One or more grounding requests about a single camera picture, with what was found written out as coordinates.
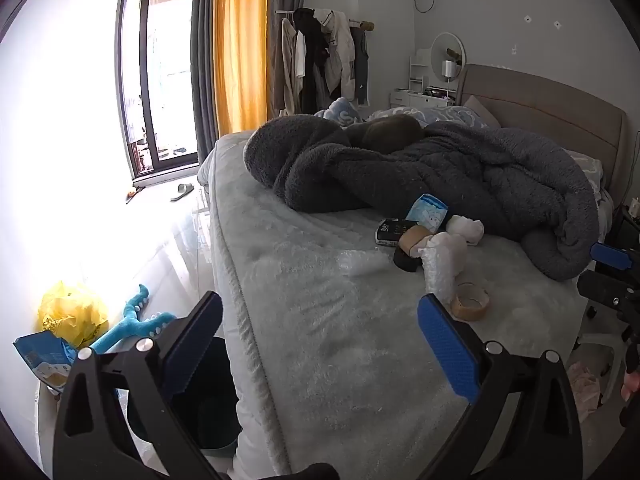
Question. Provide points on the brown tape roll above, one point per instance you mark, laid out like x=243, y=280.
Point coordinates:
x=415, y=237

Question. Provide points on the white jacket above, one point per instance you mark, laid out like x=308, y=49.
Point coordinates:
x=340, y=55

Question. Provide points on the black curved plastic piece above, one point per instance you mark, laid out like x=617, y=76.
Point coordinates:
x=405, y=260

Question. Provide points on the grey pink pillow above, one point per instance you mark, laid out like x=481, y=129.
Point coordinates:
x=482, y=107

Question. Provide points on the dark grey garment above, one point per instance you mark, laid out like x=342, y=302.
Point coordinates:
x=360, y=65

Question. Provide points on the beige padded headboard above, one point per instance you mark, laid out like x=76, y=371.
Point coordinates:
x=540, y=100

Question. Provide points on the white clothes rail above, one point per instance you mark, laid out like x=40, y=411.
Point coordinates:
x=285, y=11

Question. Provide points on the beige tape core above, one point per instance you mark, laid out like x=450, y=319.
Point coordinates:
x=457, y=305

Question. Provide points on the person's right hand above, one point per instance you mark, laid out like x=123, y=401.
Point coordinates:
x=627, y=391

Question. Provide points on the yellow curtain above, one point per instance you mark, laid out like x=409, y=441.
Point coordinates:
x=240, y=50

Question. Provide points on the black coat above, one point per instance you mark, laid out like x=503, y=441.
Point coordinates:
x=312, y=60

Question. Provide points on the blue dinosaur plush toy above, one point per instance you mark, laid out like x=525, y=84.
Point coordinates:
x=132, y=317

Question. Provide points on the yellow plastic bag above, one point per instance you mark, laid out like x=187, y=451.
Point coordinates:
x=70, y=310

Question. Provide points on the blue tissue packet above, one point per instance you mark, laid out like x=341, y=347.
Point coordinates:
x=425, y=212

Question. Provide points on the brown plush pillow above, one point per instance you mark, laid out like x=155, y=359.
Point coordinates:
x=390, y=132

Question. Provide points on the white bubble wrap roll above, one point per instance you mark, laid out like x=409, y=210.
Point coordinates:
x=442, y=270

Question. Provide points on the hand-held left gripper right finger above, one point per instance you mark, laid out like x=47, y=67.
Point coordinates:
x=450, y=350

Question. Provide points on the pink cloth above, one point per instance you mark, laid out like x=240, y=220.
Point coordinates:
x=585, y=387

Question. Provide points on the clear bubble wrap sheet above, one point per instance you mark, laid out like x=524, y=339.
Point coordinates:
x=360, y=262

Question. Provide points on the white pillow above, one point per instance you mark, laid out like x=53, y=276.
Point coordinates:
x=587, y=170

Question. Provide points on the black framed sliding glass door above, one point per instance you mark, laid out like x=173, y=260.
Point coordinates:
x=143, y=85

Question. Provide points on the black packet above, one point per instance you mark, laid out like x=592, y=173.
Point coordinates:
x=392, y=230

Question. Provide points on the blue paper packet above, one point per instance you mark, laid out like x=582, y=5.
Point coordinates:
x=40, y=355

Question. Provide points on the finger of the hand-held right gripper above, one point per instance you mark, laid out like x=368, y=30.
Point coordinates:
x=611, y=256
x=600, y=287

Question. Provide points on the dark grey fleece blanket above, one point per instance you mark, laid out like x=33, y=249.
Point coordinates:
x=450, y=170

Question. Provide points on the white vanity table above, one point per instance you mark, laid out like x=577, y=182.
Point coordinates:
x=415, y=97

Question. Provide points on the dark trash bin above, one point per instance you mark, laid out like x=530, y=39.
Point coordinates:
x=210, y=400

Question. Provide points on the blue white patterned duvet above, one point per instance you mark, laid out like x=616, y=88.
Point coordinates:
x=450, y=115

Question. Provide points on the grey slipper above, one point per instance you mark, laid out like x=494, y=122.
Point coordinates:
x=181, y=192

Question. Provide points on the round white mirror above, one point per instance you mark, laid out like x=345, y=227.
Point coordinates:
x=442, y=47

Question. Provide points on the small orange object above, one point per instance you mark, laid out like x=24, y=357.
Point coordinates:
x=132, y=192

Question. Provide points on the white tissue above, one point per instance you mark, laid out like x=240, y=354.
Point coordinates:
x=465, y=230

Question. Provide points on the beige robe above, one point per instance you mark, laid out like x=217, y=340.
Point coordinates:
x=289, y=65

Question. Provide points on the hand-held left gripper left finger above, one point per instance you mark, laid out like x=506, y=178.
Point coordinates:
x=192, y=345

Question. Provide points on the bed with grey sheet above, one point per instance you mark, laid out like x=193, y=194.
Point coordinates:
x=325, y=335

